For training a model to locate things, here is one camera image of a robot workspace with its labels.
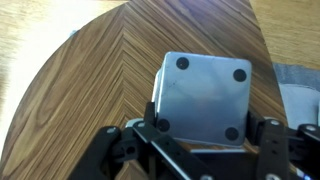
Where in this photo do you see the dark wooden side table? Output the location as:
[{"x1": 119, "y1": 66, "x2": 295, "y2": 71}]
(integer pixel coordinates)
[{"x1": 0, "y1": 0, "x2": 288, "y2": 180}]

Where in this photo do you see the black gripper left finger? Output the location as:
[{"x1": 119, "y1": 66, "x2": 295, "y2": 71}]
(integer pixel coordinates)
[{"x1": 67, "y1": 101, "x2": 216, "y2": 180}]

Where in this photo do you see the grey floor carpet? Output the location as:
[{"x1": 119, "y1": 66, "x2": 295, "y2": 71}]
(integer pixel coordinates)
[{"x1": 272, "y1": 62, "x2": 320, "y2": 92}]

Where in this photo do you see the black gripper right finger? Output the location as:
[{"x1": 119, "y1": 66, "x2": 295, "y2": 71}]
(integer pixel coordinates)
[{"x1": 245, "y1": 109, "x2": 320, "y2": 180}]

